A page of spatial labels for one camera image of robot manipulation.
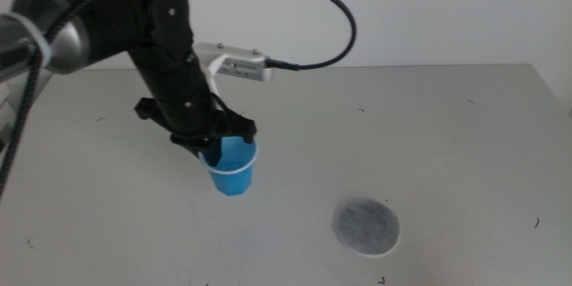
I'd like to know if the blue plastic cup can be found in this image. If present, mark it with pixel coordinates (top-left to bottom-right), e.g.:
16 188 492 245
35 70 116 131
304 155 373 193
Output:
198 136 260 198

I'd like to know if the grey round felt cup mat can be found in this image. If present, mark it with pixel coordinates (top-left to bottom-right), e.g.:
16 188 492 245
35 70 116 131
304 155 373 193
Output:
332 197 401 257

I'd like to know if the white zip tie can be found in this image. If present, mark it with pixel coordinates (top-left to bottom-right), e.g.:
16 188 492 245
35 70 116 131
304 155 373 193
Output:
0 12 54 73

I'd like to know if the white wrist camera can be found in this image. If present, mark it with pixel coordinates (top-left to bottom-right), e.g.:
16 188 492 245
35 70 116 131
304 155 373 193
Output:
192 41 274 96

